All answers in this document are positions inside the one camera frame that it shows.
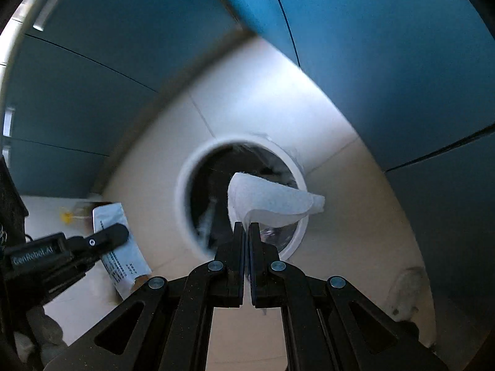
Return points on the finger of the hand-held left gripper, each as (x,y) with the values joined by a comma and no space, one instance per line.
(112,235)
(69,272)

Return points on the long white paper box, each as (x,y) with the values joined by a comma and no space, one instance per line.
(123,266)

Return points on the cooking oil bottle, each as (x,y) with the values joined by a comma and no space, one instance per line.
(69,216)

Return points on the white tissue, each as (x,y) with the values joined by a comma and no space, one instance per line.
(270,205)

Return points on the blue kitchen cabinet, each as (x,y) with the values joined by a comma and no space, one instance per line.
(348,46)

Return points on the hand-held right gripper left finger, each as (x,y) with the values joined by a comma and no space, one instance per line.
(228,274)

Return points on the person's left hand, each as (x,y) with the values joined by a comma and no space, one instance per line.
(42,328)

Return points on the round white bin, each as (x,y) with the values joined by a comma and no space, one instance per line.
(185,201)

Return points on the grey fluffy slipper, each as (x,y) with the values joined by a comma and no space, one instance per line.
(406,290)

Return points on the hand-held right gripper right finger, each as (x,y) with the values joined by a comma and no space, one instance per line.
(265,274)

